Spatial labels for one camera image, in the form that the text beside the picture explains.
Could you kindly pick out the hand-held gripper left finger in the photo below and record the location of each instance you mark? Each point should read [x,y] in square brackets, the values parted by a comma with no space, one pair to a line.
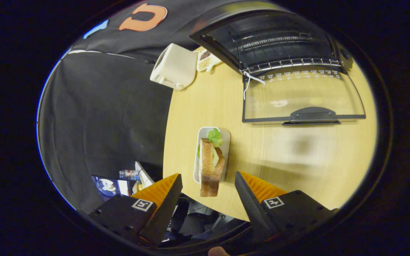
[160,213]

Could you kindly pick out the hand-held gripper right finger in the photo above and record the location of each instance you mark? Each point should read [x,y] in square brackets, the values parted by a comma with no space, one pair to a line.
[255,213]

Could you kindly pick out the toasted sandwich with lettuce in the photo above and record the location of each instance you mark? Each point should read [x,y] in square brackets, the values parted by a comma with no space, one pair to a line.
[208,167]

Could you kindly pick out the black toaster oven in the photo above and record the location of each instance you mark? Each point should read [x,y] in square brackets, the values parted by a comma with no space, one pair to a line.
[311,115]

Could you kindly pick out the white bread toaster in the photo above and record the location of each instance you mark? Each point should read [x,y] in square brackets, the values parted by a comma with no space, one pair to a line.
[174,65]

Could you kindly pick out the white flat panel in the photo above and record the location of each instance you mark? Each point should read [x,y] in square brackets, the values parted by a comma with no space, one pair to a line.
[143,175]

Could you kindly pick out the clear plastic bottle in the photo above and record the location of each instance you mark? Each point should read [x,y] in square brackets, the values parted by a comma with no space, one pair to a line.
[128,173]

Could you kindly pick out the blue lit screen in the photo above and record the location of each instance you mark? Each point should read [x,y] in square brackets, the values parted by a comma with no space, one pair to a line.
[110,186]

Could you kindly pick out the white rectangular tray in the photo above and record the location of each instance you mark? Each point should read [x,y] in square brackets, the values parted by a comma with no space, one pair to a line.
[226,142]

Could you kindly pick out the black backdrop cloth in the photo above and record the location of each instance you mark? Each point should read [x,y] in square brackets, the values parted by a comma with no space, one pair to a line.
[101,106]

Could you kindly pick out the small divided seed dish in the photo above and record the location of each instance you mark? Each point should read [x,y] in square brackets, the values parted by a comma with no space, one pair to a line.
[205,61]

